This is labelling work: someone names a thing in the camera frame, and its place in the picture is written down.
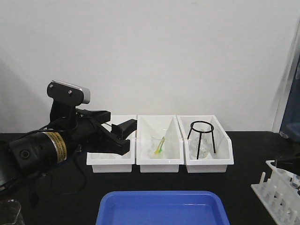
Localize blue plastic tray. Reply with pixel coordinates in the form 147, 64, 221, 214
96, 191, 230, 225

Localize white storage bin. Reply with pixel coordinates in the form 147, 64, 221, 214
86, 114, 137, 174
135, 115, 184, 173
177, 115, 234, 173

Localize yellow green plastic sticks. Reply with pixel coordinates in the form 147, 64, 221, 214
153, 136, 165, 155

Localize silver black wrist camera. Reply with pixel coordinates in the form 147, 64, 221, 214
47, 80, 90, 106

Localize white middle storage bin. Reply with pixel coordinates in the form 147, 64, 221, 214
135, 115, 184, 173

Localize glass beaker in middle bin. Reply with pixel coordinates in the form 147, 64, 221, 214
148, 129, 168, 159

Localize black wire tripod stand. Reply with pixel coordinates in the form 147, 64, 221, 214
187, 120, 216, 160

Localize glass flask under tripod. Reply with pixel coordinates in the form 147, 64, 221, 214
189, 131, 211, 160

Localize white left storage bin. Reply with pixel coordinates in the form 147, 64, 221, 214
86, 114, 137, 174

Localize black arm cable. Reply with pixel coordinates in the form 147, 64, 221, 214
0, 117, 113, 207

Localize white test tube rack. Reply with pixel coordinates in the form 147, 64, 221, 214
251, 160, 300, 225

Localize white right storage bin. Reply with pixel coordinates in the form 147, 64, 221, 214
177, 115, 234, 173

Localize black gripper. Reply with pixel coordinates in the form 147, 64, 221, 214
49, 103, 137, 155

